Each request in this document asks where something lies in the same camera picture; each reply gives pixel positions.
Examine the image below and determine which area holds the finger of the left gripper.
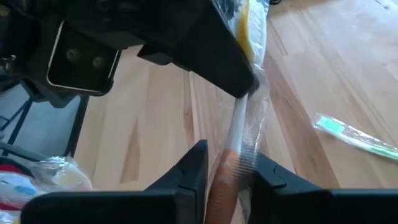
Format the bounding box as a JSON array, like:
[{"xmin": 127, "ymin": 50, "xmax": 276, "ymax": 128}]
[{"xmin": 136, "ymin": 0, "xmax": 261, "ymax": 100}]

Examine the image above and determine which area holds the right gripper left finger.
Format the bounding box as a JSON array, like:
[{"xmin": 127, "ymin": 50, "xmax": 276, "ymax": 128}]
[{"xmin": 20, "ymin": 139, "xmax": 209, "ymax": 224}]

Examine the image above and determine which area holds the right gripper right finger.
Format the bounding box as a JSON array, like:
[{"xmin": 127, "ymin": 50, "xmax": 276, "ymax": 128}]
[{"xmin": 248, "ymin": 152, "xmax": 398, "ymax": 224}]

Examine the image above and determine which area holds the orange yellow toothbrush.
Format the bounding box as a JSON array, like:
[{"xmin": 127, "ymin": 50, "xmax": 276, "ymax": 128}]
[{"xmin": 30, "ymin": 155, "xmax": 94, "ymax": 191}]

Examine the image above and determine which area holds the green toothbrush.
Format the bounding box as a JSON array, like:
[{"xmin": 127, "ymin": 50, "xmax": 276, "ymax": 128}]
[{"xmin": 313, "ymin": 112, "xmax": 398, "ymax": 162}]

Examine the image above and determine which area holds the clear plastic bag pile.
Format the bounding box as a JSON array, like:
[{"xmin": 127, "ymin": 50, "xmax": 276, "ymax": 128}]
[{"xmin": 0, "ymin": 172, "xmax": 41, "ymax": 210}]

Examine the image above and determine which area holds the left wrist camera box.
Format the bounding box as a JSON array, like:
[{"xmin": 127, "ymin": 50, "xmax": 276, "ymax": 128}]
[{"xmin": 45, "ymin": 20, "xmax": 123, "ymax": 96}]

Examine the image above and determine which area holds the black aluminium table frame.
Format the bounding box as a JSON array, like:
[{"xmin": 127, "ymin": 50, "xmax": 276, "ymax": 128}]
[{"xmin": 0, "ymin": 95, "xmax": 91, "ymax": 162}]

